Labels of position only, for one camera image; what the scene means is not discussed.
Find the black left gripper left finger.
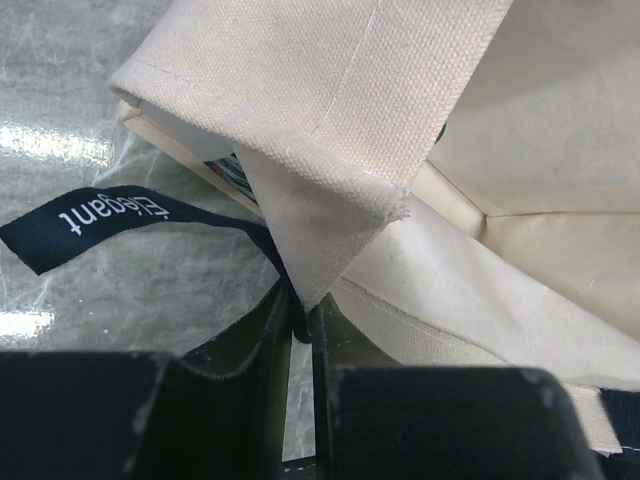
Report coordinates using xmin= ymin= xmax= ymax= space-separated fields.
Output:
xmin=1 ymin=285 xmax=291 ymax=479

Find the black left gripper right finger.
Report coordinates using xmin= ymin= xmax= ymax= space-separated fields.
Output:
xmin=309 ymin=306 xmax=600 ymax=479

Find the beige canvas tote bag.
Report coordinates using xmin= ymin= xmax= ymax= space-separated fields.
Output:
xmin=0 ymin=0 xmax=640 ymax=459

